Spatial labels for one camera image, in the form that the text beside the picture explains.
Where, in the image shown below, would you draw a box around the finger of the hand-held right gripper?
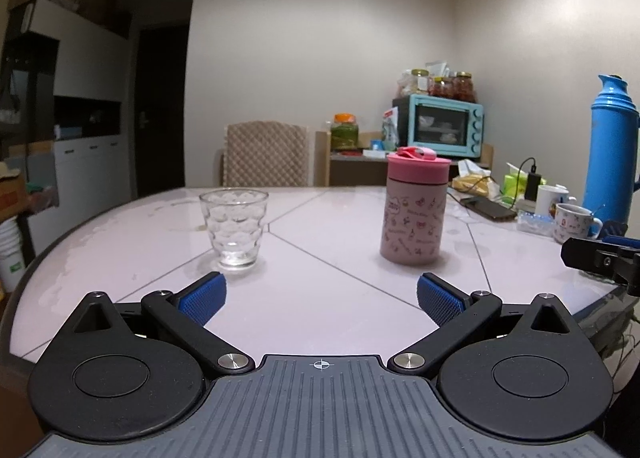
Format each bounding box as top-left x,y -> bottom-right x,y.
601,220 -> 640,245
560,237 -> 640,298

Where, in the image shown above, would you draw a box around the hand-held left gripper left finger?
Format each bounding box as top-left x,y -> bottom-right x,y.
74,272 -> 256,379

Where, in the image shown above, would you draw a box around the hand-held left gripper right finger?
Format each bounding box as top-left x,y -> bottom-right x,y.
389,273 -> 581,380

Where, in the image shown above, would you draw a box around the clear dimpled glass cup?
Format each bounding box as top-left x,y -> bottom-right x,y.
199,189 -> 270,271

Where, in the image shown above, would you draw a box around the pink printed bottle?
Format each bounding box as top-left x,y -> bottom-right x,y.
379,180 -> 447,266

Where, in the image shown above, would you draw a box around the pink bottle cap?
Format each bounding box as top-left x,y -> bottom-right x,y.
386,147 -> 450,187

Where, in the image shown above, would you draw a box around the patterned mug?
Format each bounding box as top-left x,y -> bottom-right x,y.
552,204 -> 604,245

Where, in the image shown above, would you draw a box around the blue plastic packet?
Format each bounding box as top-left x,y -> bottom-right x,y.
515,213 -> 556,236

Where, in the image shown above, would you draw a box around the white printed mug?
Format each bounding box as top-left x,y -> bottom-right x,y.
535,184 -> 577,219

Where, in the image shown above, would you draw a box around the blue thermos flask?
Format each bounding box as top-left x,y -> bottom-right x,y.
582,74 -> 640,226

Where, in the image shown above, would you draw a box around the black smartphone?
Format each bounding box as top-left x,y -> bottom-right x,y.
460,195 -> 517,221

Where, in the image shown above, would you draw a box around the green tissue pack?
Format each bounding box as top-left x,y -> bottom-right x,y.
502,163 -> 531,200

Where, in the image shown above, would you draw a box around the white plastic bag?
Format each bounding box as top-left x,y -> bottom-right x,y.
457,159 -> 493,177

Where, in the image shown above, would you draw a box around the beige quilted chair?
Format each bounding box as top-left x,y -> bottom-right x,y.
219,120 -> 311,188

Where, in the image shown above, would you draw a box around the wooden side shelf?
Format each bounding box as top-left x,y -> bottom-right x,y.
315,130 -> 496,187

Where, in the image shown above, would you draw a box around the teal toaster oven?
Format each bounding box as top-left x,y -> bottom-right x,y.
392,94 -> 486,164

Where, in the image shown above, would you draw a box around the white red carton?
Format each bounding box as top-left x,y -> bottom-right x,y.
382,107 -> 401,149

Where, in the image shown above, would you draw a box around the dark door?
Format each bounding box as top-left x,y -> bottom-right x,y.
135,23 -> 190,199

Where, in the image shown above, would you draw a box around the orange lid pickle jar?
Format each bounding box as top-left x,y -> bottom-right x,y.
330,113 -> 361,151

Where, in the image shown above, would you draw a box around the white bucket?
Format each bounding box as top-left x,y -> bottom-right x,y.
0,218 -> 28,294

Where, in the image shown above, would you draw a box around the large red contents jar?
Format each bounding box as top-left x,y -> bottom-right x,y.
452,71 -> 476,103

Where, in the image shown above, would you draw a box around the small red contents jar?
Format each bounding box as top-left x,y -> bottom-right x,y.
429,77 -> 456,100

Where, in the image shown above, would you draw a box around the cardboard box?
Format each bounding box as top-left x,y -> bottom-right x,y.
0,173 -> 27,225

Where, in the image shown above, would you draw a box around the yellow lid glass jar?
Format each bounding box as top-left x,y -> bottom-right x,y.
397,69 -> 431,98

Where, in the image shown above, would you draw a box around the white tall cabinet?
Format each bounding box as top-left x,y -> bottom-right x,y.
0,0 -> 133,259

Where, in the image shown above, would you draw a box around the black charger cable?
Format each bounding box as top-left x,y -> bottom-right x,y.
515,157 -> 538,199

